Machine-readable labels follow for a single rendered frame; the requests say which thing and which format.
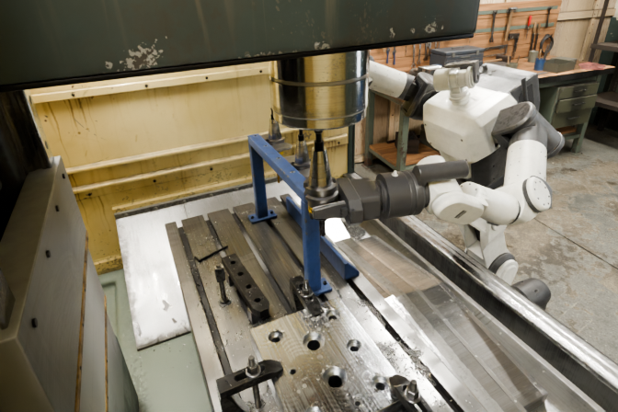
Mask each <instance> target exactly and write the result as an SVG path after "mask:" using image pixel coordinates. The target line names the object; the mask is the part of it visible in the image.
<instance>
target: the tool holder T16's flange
mask: <svg viewBox="0 0 618 412"><path fill-rule="evenodd" d="M308 180H309V178H307V179H306V180H305V181H304V182H303V187H304V188H305V191H304V195H307V194H308V195H307V196H305V198H306V199H307V200H308V201H311V202H314V203H327V202H330V201H332V200H335V199H336V198H337V197H338V191H337V189H338V183H336V179H335V178H334V177H332V180H333V184H332V185H331V186H330V187H328V188H324V189H315V188H312V187H310V186H309V184H308Z"/></svg>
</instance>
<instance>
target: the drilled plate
mask: <svg viewBox="0 0 618 412"><path fill-rule="evenodd" d="M320 304H321V310H322V311H321V313H322V312H323V314H324V312H325V311H326V309H327V311H326V315H325V314H324V315H323V314H320V317H321V316H322V315H323V316H322V317H321V319H320V318H319V316H317V317H318V318H319V319H318V321H317V322H316V321H315V320H317V319H315V320H312V319H313V318H312V317H316V316H312V315H310V317H307V316H308V315H309V314H308V313H307V311H306V310H305V309H303V310H301V311H299V312H296V313H293V314H291V315H286V316H284V317H282V318H279V319H276V320H274V321H271V322H268V323H266V324H264V325H261V326H257V327H254V328H251V329H249V331H250V337H251V345H252V347H253V349H254V351H255V353H256V355H257V359H258V362H260V361H263V360H275V361H282V363H283V364H282V365H283V366H282V367H284V368H283V371H282V372H281V373H280V374H279V375H278V376H276V377H274V378H271V379H269V380H267V382H268V385H269V388H270V391H271V392H272V394H273V397H274V399H275V402H276V404H277V406H278V409H279V411H280V412H406V409H405V408H404V406H403V405H402V403H401V402H400V401H399V399H398V398H397V396H396V395H395V393H394V392H393V390H392V389H390V385H389V381H387V380H389V378H388V379H386V376H387V377H388V376H390V377H391V376H393V375H395V374H397V372H396V371H395V369H394V368H393V367H392V366H391V364H390V363H389V362H388V360H387V359H386V358H385V356H384V355H383V354H382V352H381V351H380V350H379V349H378V348H377V347H376V345H375V344H374V343H373V341H372V340H371V338H370V337H369V336H368V335H367V333H366V332H365V331H364V329H363V328H362V327H361V325H360V324H359V322H358V321H357V320H356V319H355V317H354V316H353V315H352V313H351V312H350V311H349V309H348V308H347V306H346V305H345V304H344V303H343V302H342V301H341V300H340V298H339V297H336V298H334V299H331V300H328V301H326V302H323V303H320ZM323 308H324V309H323ZM334 309H335V310H334ZM324 310H325V311H324ZM329 310H330V311H329ZM340 317H341V318H340ZM311 318H312V319H311ZM325 318H326V319H325ZM338 318H339V319H338ZM304 319H307V320H309V321H308V322H309V323H308V322H307V321H306V320H304ZM328 319H329V320H328ZM331 319H333V321H334V322H332V321H330V320H331ZM334 319H338V321H335V320H334ZM302 320H303V321H302ZM310 323H311V324H310ZM308 324H309V325H308ZM317 324H318V325H317ZM315 326H316V327H315ZM273 328H274V329H275V331H273ZM276 329H279V331H278V330H276ZM307 329H308V330H307ZM282 330H284V331H283V333H284V335H282V334H283V333H282ZM310 330H314V331H311V332H310V333H309V332H308V331H310ZM316 330H317V331H316ZM320 330H321V331H320ZM323 330H324V331H325V332H323ZM307 332H308V333H307ZM318 332H319V333H318ZM320 332H321V333H322V332H323V333H322V334H321V333H320ZM286 333H287V334H286ZM319 334H321V335H319ZM286 335H287V337H286ZM322 335H325V336H322ZM355 336H356V337H355ZM357 337H358V338H357ZM331 338H333V339H331ZM346 338H347V339H346ZM324 339H325V340H324ZM280 341H281V342H280ZM277 342H278V343H277ZM338 342H339V343H338ZM325 343H326V344H325ZM346 343H347V345H346ZM345 346H346V347H345ZM351 351H352V352H351ZM334 352H335V353H334ZM351 354H352V355H351ZM353 354H354V355H353ZM355 354H356V355H355ZM371 356H372V358H371ZM352 358H353V360H352ZM362 358H363V359H362ZM364 359H366V360H364ZM372 359H373V360H372ZM372 361H374V363H372ZM320 362H321V363H320ZM361 362H362V363H361ZM335 363H336V364H335ZM340 363H341V365H342V368H341V369H340V366H337V365H340ZM364 363H365V364H364ZM323 364H324V365H323ZM328 364H329V365H328ZM330 364H331V366H332V368H331V366H330ZM373 364H375V365H374V366H373ZM376 364H377V365H376ZM321 365H322V366H321ZM326 365H328V366H330V367H326ZM334 365H335V366H334ZM285 366H287V367H285ZM343 367H344V368H345V369H343ZM347 367H348V368H347ZM325 368H326V369H325ZM370 369H372V371H371V372H370ZM322 370H324V371H325V372H324V373H323V375H322V376H323V379H322V377H321V372H322ZM345 370H346V371H347V370H349V372H346V371H345ZM366 370H367V372H366V373H365V371H366ZM377 372H382V373H381V375H379V374H378V375H375V374H376V373H377ZM347 373H348V375H347ZM363 373H365V374H363ZM384 373H385V377H383V374H384ZM362 374H363V376H362ZM386 374H387V375H386ZM318 375H319V376H318ZM369 376H371V377H370V378H369ZM297 377H298V378H297ZM305 377H307V378H306V380H305V379H303V378H305ZM351 377H352V378H351ZM353 377H354V379H353ZM350 378H351V379H350ZM302 379H303V380H302ZM316 379H319V380H316ZM348 380H350V381H349V382H348ZM351 380H352V381H351ZM371 380H372V381H371ZM370 381H371V382H372V383H371V382H370ZM346 382H347V383H348V384H349V385H348V384H347V383H346ZM369 383H370V385H372V386H373V387H375V388H373V387H372V386H371V388H372V389H373V390H372V389H371V388H369V387H370V386H369ZM345 385H346V387H347V388H346V387H345ZM325 386H326V387H325ZM342 386H343V387H342ZM368 386H369V387H368ZM333 387H337V388H338V389H337V388H333ZM387 387H388V389H387ZM328 388H330V389H331V390H332V391H331V390H330V389H328ZM368 388H369V389H368ZM336 389H337V390H336ZM376 389H378V390H377V391H379V390H381V391H379V393H377V391H376ZM384 389H385V390H384ZM339 390H340V391H339ZM355 390H356V391H355ZM370 390H371V391H370ZM374 390H375V391H374ZM391 391H392V392H391ZM375 392H376V393H375ZM354 395H355V397H354V398H353V396H354ZM359 395H360V396H359ZM368 395H374V397H368ZM358 396H359V398H360V399H359V398H357V397H358ZM297 399H299V401H298V400H297ZM356 399H357V400H358V399H359V400H358V401H357V400H356ZM365 400H366V401H365ZM315 401H317V402H316V403H315V405H314V406H312V404H313V403H314V402H315ZM308 403H309V404H308ZM320 404H321V405H320ZM322 404H323V405H322ZM347 404H350V406H345V405H347ZM359 405H363V406H359ZM321 407H323V409H324V410H323V409H322V408H321ZM304 408H305V410H304ZM307 408H308V409H307ZM306 409H307V410H306ZM344 410H345V411H344Z"/></svg>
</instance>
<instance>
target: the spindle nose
mask: <svg viewBox="0 0 618 412"><path fill-rule="evenodd" d="M369 65H370V50H366V51H351V52H343V53H335V54H327V55H319V56H311V57H303V58H295V59H288V60H279V61H272V62H268V67H269V89H270V101H271V108H272V110H273V118H274V120H275V121H277V122H278V123H279V124H281V125H283V126H286V127H289V128H293V129H298V130H307V131H326V130H335V129H341V128H345V127H348V126H351V125H354V124H356V123H358V122H360V121H361V120H363V119H364V118H365V116H366V112H367V106H368V94H369Z"/></svg>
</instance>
